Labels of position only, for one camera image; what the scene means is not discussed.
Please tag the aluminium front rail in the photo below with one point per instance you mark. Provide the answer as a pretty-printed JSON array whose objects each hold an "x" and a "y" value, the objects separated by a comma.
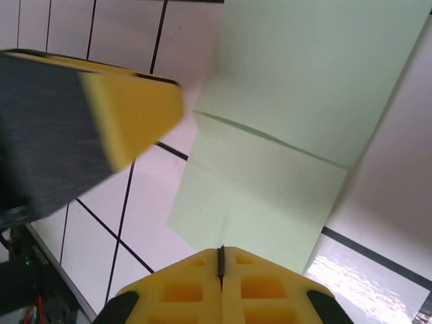
[{"x": 62, "y": 270}]

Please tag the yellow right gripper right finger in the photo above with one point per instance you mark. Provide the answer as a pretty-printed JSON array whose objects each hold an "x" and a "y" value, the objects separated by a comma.
[{"x": 263, "y": 290}]

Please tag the light green paper sheet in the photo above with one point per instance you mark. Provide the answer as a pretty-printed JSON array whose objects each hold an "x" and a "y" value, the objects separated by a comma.
[{"x": 270, "y": 189}]

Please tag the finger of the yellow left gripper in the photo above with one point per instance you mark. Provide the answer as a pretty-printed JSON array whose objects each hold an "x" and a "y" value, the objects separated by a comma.
[{"x": 128, "y": 111}]

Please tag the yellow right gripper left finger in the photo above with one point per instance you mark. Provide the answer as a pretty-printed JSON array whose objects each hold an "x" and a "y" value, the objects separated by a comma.
[{"x": 182, "y": 290}]

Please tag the small circuit board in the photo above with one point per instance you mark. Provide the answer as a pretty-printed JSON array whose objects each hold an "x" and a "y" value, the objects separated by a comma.
[{"x": 29, "y": 261}]

